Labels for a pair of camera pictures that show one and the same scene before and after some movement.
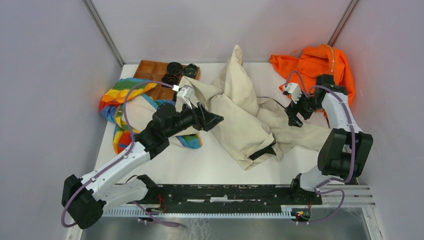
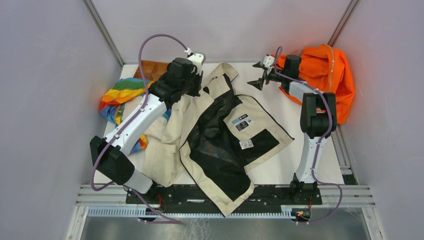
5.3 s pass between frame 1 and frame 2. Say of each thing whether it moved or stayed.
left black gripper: moved
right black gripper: moved
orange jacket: stayed
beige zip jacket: moved
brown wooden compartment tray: stayed
